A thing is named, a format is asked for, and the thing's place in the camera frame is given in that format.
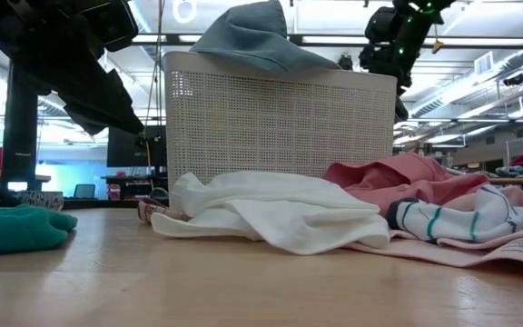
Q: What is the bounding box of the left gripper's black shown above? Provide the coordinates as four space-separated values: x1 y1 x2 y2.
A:
0 0 145 136

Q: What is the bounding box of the grey garment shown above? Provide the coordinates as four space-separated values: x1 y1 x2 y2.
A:
189 0 341 76

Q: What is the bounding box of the white striped sock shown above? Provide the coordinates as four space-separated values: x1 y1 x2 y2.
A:
386 183 523 244

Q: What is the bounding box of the black monitor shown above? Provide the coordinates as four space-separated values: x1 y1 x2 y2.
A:
105 125 168 169

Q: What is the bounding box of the small dark laptop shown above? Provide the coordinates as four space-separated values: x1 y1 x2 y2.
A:
72 183 97 200

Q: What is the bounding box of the small red patterned cloth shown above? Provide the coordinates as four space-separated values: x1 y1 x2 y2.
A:
136 197 191 225

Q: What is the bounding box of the small teal cloth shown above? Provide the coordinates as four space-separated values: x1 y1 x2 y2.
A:
0 203 79 256

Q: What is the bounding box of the white perforated laundry basket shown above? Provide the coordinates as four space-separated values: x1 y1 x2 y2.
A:
162 50 400 194

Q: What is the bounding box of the white garment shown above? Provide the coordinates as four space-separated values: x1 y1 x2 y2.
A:
150 170 391 256

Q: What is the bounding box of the coral red garment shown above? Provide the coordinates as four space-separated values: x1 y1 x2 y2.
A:
323 151 490 218

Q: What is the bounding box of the light pink printed garment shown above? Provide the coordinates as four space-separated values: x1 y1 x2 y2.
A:
346 184 523 273

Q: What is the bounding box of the thin hanging cable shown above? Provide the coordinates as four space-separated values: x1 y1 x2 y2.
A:
143 0 166 131

